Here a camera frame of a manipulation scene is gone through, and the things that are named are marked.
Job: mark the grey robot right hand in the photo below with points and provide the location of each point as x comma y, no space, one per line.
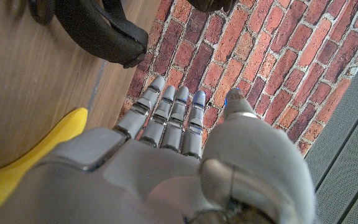
166,177

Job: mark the black backpack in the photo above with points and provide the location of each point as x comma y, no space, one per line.
104,31

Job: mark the yellow banana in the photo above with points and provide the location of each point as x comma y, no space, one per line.
26,165

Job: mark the red brick printed backdrop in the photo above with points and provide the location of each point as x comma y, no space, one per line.
244,62

